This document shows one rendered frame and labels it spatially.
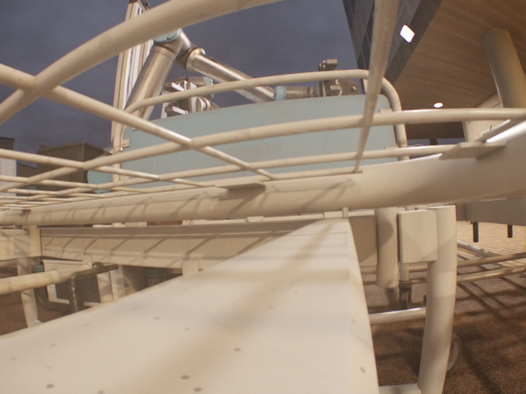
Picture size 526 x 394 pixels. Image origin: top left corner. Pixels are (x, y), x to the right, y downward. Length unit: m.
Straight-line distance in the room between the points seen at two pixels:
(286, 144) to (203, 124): 0.21
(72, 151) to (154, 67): 0.60
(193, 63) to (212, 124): 0.61
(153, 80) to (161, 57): 0.10
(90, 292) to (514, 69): 5.82
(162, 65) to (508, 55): 5.27
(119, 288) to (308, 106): 1.01
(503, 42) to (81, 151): 5.80
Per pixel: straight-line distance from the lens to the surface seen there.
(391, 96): 0.70
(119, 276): 1.25
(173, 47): 1.19
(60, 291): 1.46
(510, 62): 5.57
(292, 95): 0.94
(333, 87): 0.69
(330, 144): 0.64
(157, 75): 1.15
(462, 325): 1.16
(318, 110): 0.67
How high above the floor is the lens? 0.46
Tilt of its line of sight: 3 degrees up
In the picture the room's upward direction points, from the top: 4 degrees counter-clockwise
